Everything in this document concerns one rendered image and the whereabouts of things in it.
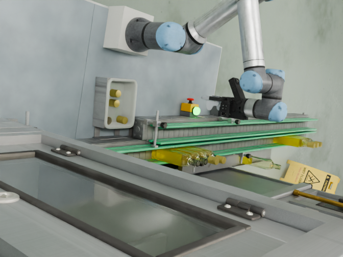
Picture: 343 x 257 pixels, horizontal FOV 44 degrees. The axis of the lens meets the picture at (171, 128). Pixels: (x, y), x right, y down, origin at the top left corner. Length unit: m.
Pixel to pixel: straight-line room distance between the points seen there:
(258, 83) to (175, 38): 0.46
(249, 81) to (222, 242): 1.04
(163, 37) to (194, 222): 1.27
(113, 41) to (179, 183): 1.28
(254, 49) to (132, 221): 1.08
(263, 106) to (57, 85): 0.83
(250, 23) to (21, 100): 0.90
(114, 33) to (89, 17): 0.12
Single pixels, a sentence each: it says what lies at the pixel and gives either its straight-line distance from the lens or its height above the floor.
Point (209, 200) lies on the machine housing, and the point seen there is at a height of 1.91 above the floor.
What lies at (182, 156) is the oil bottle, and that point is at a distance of 1.92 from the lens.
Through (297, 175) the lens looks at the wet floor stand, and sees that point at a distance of 5.28.
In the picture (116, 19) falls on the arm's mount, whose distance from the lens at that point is 1.91.
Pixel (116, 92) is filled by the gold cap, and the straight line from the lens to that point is 1.93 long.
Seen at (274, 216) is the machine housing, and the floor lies 2.01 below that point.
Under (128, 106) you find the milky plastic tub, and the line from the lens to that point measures 1.99.
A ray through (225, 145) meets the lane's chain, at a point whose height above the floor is 0.88.
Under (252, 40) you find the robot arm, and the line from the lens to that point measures 1.54.
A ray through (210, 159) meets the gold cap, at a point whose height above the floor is 1.13.
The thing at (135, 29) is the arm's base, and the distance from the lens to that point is 1.87.
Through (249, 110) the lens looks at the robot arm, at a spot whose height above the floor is 1.41.
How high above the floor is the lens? 2.26
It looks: 41 degrees down
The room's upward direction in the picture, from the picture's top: 102 degrees clockwise
